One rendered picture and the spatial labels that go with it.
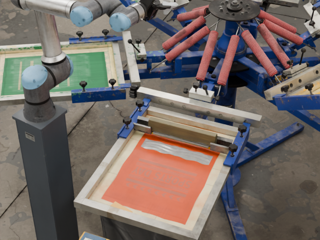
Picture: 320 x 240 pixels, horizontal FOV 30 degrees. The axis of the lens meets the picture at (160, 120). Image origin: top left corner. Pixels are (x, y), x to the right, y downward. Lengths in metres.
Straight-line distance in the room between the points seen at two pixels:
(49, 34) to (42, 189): 0.82
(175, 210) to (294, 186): 1.72
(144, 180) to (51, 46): 0.75
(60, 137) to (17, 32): 3.19
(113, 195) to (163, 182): 0.25
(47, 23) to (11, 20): 3.56
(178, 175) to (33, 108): 0.74
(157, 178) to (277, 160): 1.77
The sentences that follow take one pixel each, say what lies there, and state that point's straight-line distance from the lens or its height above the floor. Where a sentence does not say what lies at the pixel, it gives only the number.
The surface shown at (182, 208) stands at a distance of 2.70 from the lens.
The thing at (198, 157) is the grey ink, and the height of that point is 0.96.
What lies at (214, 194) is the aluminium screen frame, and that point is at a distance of 2.73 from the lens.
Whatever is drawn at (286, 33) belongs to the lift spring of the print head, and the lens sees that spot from 3.61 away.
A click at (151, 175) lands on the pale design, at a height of 0.96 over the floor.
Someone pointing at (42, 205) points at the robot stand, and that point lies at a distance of 3.19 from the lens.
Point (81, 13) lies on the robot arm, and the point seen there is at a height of 1.85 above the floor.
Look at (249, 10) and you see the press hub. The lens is 3.51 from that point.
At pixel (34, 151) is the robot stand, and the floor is 1.02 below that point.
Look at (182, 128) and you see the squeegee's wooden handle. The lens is 2.96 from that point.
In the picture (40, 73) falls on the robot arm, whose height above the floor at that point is 1.43.
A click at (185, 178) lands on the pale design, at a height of 0.96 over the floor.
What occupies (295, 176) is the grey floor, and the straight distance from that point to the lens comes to 4.36.
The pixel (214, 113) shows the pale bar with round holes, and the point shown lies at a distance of 3.14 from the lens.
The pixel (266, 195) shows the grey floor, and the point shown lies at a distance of 4.18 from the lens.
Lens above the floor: 2.91
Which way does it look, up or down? 38 degrees down
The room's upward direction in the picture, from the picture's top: 1 degrees clockwise
